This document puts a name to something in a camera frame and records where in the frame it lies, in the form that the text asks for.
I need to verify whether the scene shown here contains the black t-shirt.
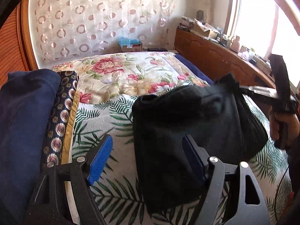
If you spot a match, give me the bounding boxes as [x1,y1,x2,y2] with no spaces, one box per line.
[132,75,268,214]

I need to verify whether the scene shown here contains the wooden sideboard cabinet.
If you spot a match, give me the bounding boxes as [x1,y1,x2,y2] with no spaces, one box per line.
[174,28,276,88]

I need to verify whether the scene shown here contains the circle patterned folded cloth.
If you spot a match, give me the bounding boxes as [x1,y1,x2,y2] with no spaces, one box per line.
[41,71,79,169]

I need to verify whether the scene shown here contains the palm leaf print blanket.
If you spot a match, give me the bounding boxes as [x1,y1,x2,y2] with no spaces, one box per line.
[71,95,292,224]

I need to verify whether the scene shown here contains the cardboard box with blue items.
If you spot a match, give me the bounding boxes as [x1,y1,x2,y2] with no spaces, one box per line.
[118,37,142,53]

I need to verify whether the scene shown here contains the floral quilt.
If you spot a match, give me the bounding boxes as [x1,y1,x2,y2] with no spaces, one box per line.
[52,52,210,104]

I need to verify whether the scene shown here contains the person's right hand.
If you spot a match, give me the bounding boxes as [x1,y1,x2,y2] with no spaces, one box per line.
[269,108,299,147]

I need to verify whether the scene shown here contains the wooden wardrobe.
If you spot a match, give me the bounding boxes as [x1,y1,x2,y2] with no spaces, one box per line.
[0,0,38,85]

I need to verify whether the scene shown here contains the open cardboard box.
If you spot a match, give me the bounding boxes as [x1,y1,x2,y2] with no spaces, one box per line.
[192,19,219,39]

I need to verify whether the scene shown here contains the black cable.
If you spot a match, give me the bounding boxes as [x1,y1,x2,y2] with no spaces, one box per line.
[272,166,291,223]

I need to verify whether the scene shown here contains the circle pattern sheer curtain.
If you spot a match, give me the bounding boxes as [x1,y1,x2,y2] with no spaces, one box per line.
[28,0,176,66]

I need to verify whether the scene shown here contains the navy bed sheet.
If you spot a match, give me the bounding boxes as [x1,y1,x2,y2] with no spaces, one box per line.
[175,53,214,85]

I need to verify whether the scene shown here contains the yellow folded cloth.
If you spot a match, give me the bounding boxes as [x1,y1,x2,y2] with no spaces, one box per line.
[61,90,80,165]

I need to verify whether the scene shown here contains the pink bottle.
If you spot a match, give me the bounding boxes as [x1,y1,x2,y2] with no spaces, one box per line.
[230,36,241,53]

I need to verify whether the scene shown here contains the navy folded blanket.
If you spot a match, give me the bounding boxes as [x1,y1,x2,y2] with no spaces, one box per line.
[1,69,61,224]

